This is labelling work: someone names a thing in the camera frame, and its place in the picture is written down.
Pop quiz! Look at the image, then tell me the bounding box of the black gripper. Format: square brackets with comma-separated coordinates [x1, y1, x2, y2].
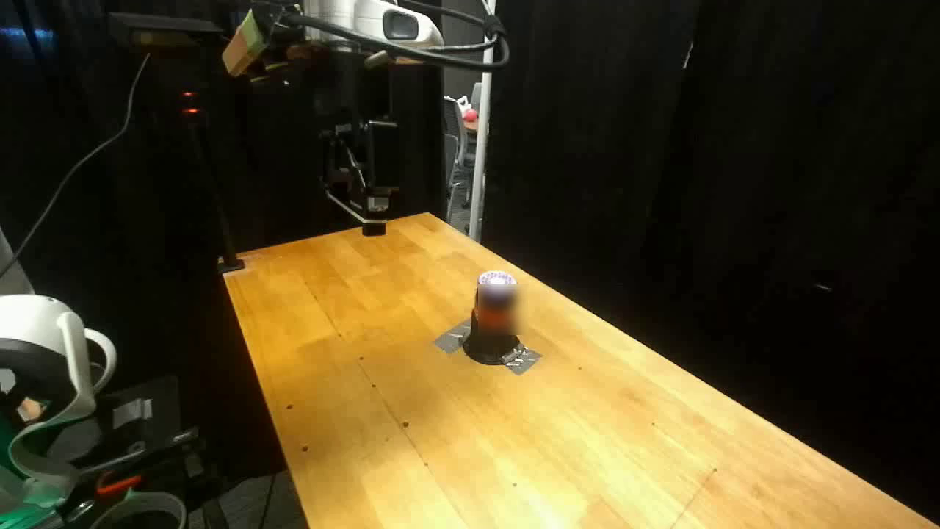
[326, 53, 404, 215]

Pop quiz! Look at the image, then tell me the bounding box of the white and red object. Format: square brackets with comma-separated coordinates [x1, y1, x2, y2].
[440, 88, 481, 235]

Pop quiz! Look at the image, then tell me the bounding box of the white vertical pole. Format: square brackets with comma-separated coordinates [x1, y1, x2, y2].
[467, 53, 500, 244]

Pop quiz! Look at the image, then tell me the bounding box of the black curtain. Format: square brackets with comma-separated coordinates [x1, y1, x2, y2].
[487, 0, 940, 494]

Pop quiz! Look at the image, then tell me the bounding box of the grey tape roll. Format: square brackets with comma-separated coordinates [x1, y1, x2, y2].
[89, 488, 191, 529]

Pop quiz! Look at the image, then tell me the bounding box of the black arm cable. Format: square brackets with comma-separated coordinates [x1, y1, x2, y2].
[277, 0, 513, 74]

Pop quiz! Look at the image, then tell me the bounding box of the tan wrist camera block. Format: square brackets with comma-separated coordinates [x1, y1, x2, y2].
[219, 6, 272, 78]

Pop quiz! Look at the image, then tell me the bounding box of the grey hanging cable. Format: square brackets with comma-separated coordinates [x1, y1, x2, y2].
[0, 50, 153, 281]

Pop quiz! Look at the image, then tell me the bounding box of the clamp with orange handle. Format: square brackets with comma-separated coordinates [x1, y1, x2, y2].
[56, 429, 210, 511]

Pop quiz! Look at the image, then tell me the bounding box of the pale flat ribbon cable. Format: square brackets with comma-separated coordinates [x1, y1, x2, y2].
[5, 387, 105, 484]

